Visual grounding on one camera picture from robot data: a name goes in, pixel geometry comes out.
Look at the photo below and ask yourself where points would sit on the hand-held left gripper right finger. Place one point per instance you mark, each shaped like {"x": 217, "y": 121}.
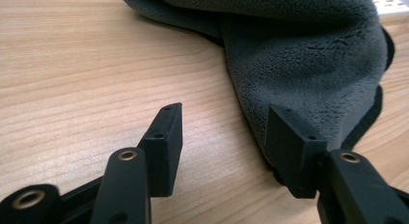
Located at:
{"x": 294, "y": 153}

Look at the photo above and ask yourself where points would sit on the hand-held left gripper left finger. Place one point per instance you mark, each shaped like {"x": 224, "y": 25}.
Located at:
{"x": 162, "y": 159}

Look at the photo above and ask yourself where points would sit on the grey towel with black edge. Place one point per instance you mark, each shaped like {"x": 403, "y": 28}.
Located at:
{"x": 305, "y": 56}

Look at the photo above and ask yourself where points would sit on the white slotted tray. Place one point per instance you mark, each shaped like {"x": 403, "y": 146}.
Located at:
{"x": 389, "y": 5}

